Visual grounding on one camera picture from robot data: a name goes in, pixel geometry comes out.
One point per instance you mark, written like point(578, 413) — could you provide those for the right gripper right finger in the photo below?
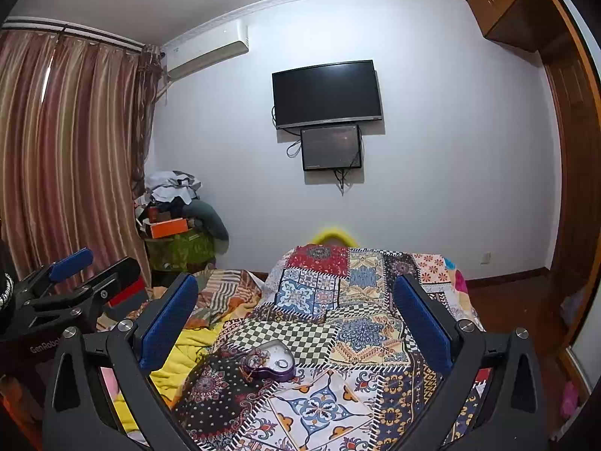
point(431, 325)

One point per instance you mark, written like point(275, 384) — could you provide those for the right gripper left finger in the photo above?
point(161, 322)

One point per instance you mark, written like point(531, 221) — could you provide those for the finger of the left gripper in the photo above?
point(109, 286)
point(71, 265)

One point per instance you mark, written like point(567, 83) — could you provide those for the purple heart-shaped tin box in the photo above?
point(268, 361)

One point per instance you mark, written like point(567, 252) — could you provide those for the yellow blanket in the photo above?
point(189, 348)

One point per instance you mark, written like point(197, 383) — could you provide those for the red box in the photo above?
point(131, 297)

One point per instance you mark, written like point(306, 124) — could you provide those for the green patterned box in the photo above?
point(189, 251)

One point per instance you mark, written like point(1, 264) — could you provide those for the orange box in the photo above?
point(166, 228)

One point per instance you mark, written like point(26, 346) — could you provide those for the orange sleeve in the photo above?
point(23, 410)

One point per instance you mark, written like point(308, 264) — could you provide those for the pile of clothes and papers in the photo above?
point(178, 194)

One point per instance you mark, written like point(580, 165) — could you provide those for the colourful patchwork bedspread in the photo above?
point(360, 380)

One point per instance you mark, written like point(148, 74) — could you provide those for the striped red-brown curtain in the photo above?
point(76, 123)

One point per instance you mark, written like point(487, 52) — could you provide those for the white air conditioner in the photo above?
point(187, 55)

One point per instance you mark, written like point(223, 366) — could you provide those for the wall socket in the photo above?
point(486, 258)

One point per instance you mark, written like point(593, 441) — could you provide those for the small black wall monitor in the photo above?
point(331, 148)

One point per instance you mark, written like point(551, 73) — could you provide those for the black wall television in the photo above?
point(326, 93)

